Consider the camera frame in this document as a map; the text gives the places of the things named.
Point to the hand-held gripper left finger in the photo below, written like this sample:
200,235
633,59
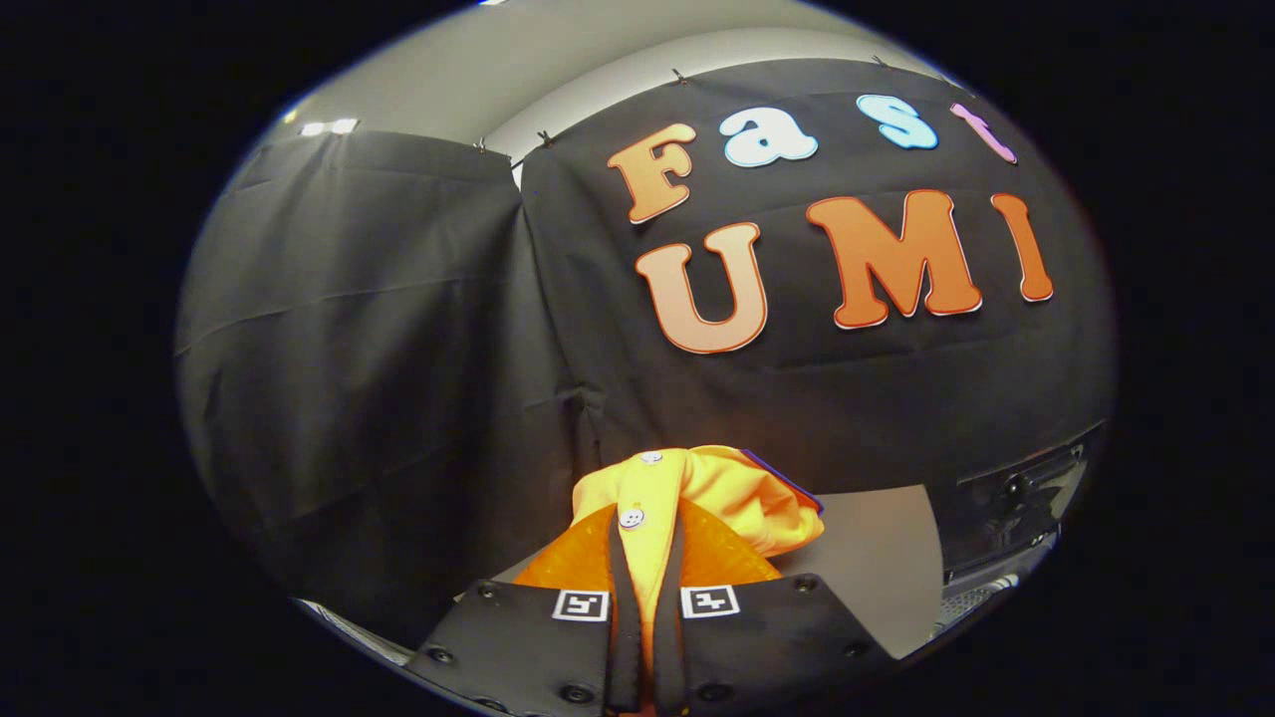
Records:
518,647

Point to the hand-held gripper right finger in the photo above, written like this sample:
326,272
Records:
777,637

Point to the yellow orange shirt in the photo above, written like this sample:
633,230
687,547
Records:
737,498

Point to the dark grey washing machine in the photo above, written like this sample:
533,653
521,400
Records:
986,602

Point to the dark washing machine lid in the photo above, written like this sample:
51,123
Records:
1026,498

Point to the grey side table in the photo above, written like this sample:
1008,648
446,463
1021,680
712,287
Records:
877,568

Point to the ceiling strip light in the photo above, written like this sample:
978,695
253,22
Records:
329,127

